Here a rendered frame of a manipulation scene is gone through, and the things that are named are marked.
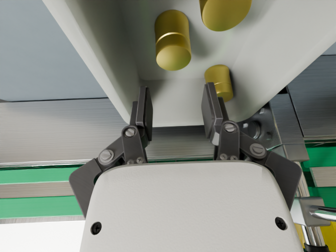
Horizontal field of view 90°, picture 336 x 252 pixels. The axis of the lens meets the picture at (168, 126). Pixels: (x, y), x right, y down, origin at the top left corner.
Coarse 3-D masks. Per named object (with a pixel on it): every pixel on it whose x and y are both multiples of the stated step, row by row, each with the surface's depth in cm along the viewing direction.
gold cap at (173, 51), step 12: (168, 12) 16; (180, 12) 16; (156, 24) 16; (168, 24) 15; (180, 24) 15; (156, 36) 16; (168, 36) 15; (180, 36) 15; (156, 48) 16; (168, 48) 15; (180, 48) 15; (156, 60) 16; (168, 60) 16; (180, 60) 16
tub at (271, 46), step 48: (48, 0) 8; (96, 0) 11; (144, 0) 15; (192, 0) 15; (288, 0) 13; (96, 48) 12; (144, 48) 20; (192, 48) 20; (240, 48) 21; (288, 48) 14; (192, 96) 25; (240, 96) 23
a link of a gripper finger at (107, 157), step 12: (144, 96) 13; (132, 108) 14; (144, 108) 13; (132, 120) 13; (144, 120) 12; (144, 132) 12; (120, 144) 12; (144, 144) 13; (108, 156) 11; (120, 156) 11
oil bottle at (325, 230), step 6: (330, 222) 28; (300, 228) 31; (324, 228) 28; (330, 228) 28; (300, 234) 31; (324, 234) 28; (330, 234) 28; (300, 240) 31; (324, 240) 27; (330, 240) 27; (330, 246) 27
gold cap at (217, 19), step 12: (204, 0) 11; (216, 0) 11; (228, 0) 11; (240, 0) 11; (204, 12) 12; (216, 12) 12; (228, 12) 12; (240, 12) 12; (204, 24) 13; (216, 24) 13; (228, 24) 13
